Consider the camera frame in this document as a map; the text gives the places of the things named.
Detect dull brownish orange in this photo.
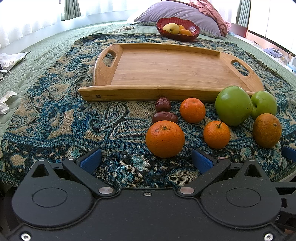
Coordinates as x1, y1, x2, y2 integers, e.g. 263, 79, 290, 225
252, 113, 282, 148

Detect small tangerine with stem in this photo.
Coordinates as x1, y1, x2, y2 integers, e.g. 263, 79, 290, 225
203, 120, 231, 149

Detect large bright orange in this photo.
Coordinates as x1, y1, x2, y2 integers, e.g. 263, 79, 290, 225
145, 120, 185, 158

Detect small green apple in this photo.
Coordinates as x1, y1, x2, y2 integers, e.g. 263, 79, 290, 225
251, 91, 278, 120

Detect small round tangerine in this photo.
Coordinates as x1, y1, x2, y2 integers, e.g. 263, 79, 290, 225
180, 97, 206, 123

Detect large green apple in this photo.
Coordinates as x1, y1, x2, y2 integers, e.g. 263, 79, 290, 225
215, 86, 253, 126

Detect red date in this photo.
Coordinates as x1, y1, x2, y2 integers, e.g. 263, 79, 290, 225
152, 111, 178, 123
156, 96, 171, 111

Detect blue paisley throw cloth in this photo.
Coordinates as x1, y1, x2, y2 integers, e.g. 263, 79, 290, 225
1, 34, 295, 189

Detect crumpled white wrapper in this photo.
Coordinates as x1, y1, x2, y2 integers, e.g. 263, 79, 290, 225
0, 91, 18, 114

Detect lilac cloth on floor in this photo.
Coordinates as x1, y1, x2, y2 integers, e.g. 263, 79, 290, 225
263, 48, 283, 58

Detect wooden serving tray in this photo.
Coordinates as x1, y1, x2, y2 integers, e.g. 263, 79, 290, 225
79, 43, 263, 102

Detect green quilted bedspread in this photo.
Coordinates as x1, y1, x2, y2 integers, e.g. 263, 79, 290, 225
1, 22, 295, 135

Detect white paper bag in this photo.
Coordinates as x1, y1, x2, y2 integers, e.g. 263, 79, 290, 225
0, 51, 30, 72

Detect front orange in bowl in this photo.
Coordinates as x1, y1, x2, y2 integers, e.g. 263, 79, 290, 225
179, 29, 192, 36

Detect purple pillow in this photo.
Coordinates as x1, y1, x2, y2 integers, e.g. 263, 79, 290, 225
134, 1, 228, 39

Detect yellow mango in bowl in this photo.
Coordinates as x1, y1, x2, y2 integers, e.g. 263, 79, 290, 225
163, 23, 180, 35

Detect green curtain right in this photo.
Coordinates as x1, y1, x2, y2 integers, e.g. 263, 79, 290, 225
236, 0, 251, 28

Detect green curtain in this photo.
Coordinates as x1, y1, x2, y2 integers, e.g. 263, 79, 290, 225
236, 0, 251, 28
61, 0, 81, 21

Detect red fruit bowl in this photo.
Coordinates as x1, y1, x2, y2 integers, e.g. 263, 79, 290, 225
156, 17, 201, 42

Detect green curtain left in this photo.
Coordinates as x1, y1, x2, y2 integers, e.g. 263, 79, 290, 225
61, 0, 81, 21

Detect white sheer curtain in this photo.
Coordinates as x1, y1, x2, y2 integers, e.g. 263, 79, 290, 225
0, 0, 163, 49

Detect pink blanket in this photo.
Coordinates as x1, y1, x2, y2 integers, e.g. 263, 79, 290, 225
189, 0, 231, 37

